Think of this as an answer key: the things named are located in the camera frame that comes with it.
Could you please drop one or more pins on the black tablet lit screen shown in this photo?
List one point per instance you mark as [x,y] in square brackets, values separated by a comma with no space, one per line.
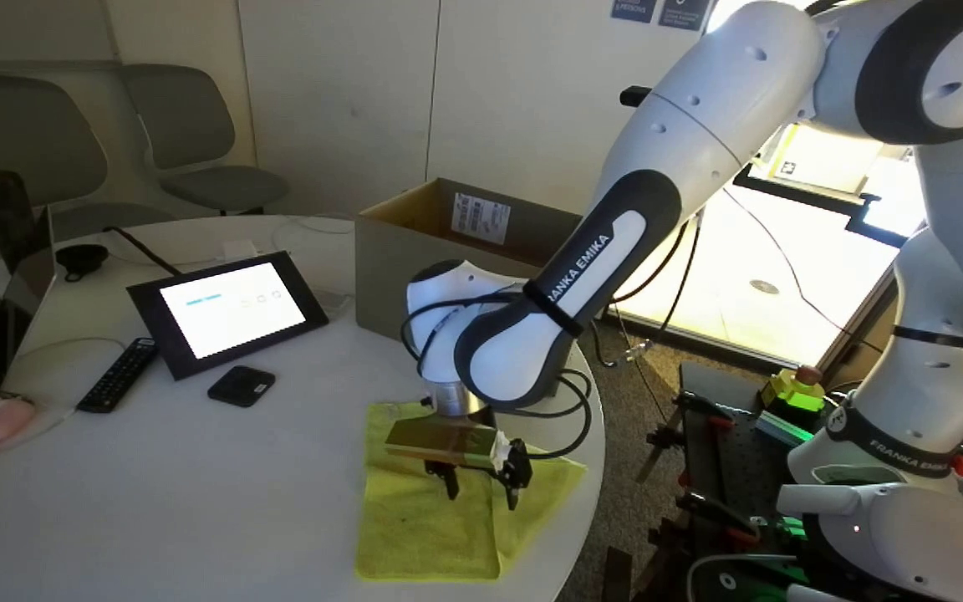
[231,309]

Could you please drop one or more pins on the yellow microfibre towel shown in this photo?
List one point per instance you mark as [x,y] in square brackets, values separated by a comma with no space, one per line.
[426,522]

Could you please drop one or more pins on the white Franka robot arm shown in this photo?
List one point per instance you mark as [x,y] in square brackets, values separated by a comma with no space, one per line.
[704,111]

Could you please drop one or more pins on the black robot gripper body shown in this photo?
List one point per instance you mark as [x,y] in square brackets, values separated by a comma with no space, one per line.
[509,464]

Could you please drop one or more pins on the black round puck device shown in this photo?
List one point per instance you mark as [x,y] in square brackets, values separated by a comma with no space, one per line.
[80,258]

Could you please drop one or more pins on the brown cardboard box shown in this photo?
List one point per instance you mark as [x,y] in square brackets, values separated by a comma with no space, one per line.
[402,255]

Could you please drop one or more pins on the black camera boom rod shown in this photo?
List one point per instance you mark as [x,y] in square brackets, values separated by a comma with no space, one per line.
[636,98]

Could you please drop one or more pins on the grey office chair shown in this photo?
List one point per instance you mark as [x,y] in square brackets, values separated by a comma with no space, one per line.
[190,121]
[25,136]

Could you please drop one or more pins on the black remote control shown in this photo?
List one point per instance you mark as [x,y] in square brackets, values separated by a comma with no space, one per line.
[116,375]

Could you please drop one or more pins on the small black square device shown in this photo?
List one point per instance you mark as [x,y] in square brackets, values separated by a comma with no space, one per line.
[241,385]

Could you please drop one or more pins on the white round dish device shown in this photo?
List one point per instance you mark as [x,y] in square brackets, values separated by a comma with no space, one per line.
[63,370]

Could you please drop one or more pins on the dark wall sign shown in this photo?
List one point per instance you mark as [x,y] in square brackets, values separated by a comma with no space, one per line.
[634,8]
[683,12]

